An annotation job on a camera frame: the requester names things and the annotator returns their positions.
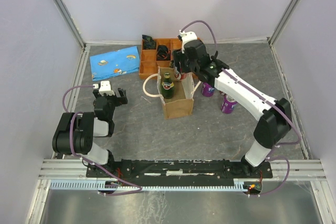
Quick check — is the purple soda can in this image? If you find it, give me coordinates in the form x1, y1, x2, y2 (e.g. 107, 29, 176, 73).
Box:
221, 94, 238, 114
201, 82, 215, 97

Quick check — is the green glass bottle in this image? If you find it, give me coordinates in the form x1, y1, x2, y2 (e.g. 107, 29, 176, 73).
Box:
161, 72, 174, 99

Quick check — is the brown canvas bag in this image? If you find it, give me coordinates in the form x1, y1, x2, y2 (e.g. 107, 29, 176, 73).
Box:
142, 67, 201, 119

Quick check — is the red soda can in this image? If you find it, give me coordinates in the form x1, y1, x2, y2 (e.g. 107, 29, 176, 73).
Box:
174, 72, 187, 80

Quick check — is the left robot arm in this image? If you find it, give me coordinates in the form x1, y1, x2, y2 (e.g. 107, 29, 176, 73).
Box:
52, 84, 128, 177

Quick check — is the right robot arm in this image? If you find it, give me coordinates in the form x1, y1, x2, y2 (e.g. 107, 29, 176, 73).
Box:
173, 39, 292, 177

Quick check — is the blue patterned cloth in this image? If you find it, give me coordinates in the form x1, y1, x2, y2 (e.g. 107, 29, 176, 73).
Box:
90, 46, 140, 81

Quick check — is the black rolled band left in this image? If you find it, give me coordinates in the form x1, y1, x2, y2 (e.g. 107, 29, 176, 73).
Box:
156, 45, 171, 61

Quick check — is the orange compartment tray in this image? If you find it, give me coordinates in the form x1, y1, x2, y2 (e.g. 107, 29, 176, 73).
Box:
139, 38, 182, 80

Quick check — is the dark patterned rolled fabric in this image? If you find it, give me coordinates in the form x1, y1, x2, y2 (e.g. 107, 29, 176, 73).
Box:
142, 35, 156, 50

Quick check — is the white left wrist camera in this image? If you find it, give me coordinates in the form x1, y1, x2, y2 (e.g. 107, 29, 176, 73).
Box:
99, 81, 115, 96

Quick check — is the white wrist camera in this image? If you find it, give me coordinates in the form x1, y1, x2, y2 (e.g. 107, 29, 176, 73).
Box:
99, 81, 115, 96
178, 30, 197, 51

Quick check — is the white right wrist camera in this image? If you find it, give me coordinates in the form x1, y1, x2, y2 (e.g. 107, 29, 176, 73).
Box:
178, 30, 197, 51

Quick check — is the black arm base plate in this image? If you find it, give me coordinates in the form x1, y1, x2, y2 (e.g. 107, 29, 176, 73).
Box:
104, 159, 273, 187

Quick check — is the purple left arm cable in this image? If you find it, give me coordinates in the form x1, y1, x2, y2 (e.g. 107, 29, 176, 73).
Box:
61, 84, 143, 197

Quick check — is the light blue cable duct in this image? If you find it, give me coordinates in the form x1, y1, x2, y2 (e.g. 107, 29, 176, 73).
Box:
49, 179, 247, 192

